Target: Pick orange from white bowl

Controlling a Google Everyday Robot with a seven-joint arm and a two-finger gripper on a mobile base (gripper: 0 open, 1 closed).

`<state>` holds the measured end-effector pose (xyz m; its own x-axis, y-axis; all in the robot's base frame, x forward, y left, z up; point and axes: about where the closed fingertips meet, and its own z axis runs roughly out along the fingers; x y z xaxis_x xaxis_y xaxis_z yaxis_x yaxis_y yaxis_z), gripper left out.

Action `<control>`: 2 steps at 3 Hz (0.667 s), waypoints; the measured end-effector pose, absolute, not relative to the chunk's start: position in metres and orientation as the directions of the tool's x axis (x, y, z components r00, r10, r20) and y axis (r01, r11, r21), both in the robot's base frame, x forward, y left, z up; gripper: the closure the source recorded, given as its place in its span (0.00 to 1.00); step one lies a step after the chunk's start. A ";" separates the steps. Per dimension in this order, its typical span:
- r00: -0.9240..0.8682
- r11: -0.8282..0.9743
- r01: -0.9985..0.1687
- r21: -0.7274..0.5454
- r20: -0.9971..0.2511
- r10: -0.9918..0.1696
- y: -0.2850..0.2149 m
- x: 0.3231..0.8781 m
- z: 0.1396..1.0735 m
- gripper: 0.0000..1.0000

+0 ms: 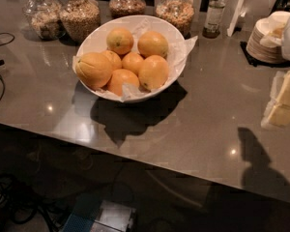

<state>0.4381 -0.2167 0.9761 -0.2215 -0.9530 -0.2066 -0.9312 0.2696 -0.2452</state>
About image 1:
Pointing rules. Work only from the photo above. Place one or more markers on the glass jar of grains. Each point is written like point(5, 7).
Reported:
point(179, 13)
point(80, 18)
point(119, 8)

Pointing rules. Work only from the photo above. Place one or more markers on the front middle orange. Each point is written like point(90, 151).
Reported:
point(119, 78)

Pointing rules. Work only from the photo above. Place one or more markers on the small orange behind left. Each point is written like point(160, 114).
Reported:
point(114, 59)

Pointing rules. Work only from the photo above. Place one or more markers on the far left glass jar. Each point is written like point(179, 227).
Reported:
point(44, 18)

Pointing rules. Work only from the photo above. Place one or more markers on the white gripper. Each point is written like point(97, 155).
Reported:
point(278, 111)

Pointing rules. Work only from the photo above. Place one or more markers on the back left orange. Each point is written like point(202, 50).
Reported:
point(120, 40)

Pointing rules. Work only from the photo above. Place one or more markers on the front right orange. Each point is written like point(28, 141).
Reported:
point(154, 72)

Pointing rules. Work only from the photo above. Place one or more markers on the back right orange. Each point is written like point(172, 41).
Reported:
point(152, 43)

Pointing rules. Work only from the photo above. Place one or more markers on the metal box on floor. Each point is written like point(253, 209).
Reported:
point(101, 216)

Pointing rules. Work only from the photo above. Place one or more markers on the white ceramic bowl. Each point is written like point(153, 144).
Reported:
point(96, 41)

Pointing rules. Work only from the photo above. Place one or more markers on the white paper bowl liner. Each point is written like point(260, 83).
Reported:
point(180, 53)

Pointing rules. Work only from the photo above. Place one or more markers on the stack of white plates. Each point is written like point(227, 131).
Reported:
point(264, 43)

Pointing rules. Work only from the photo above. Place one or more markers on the centre orange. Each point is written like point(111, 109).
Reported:
point(132, 62)

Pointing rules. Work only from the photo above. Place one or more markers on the large front left orange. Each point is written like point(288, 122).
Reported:
point(93, 69)

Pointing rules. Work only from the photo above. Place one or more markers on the white card stand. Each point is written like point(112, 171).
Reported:
point(236, 15)

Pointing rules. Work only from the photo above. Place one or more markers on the dark glass bottle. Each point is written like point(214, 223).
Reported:
point(213, 18)

